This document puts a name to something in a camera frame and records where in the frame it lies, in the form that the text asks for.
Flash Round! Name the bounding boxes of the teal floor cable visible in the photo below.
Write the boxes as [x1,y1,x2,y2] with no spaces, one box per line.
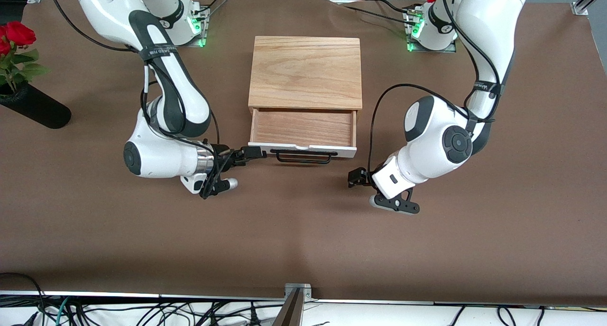
[55,297,73,326]

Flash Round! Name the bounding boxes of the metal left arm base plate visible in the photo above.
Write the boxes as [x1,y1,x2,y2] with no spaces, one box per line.
[404,9,458,53]

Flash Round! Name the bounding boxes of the wooden drawer with white face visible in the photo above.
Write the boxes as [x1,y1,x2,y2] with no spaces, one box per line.
[248,108,358,158]

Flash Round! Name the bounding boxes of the green rose leaves and stems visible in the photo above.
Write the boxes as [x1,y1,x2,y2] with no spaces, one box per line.
[0,49,51,95]

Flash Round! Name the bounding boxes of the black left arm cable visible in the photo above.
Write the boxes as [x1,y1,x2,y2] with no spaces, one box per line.
[368,0,504,194]

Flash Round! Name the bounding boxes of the light wooden drawer cabinet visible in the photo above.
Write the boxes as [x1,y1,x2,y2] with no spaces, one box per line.
[248,36,363,124]

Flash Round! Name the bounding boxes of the silver aluminium table edge rail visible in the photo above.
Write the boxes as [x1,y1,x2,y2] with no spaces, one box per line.
[0,290,607,309]

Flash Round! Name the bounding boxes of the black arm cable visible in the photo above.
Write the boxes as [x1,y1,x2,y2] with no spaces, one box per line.
[45,0,222,199]
[368,0,504,194]

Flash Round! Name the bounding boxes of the black metal drawer handle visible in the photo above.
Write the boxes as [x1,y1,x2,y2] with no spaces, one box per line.
[270,149,338,164]

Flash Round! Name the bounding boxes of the black cylindrical vase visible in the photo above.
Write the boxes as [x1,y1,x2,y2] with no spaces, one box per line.
[0,82,72,129]

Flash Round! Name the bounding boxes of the grey metal corner bracket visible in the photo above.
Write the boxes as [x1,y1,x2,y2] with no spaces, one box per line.
[284,282,312,302]

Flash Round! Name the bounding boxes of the black floor cable bundle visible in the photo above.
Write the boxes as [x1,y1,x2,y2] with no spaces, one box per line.
[71,300,285,326]

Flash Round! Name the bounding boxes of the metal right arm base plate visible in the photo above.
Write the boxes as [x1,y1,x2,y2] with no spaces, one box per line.
[156,6,211,48]

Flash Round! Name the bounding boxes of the black looped floor cable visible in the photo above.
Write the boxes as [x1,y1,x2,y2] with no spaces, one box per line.
[0,272,46,326]

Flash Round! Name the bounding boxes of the black velcro cable strap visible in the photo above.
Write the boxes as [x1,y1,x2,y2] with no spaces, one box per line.
[139,43,180,60]
[473,81,502,98]

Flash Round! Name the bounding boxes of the dark grey metal pole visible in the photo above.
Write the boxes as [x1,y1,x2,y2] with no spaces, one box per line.
[271,288,304,326]

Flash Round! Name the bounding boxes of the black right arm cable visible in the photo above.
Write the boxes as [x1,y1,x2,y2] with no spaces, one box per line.
[45,0,222,199]

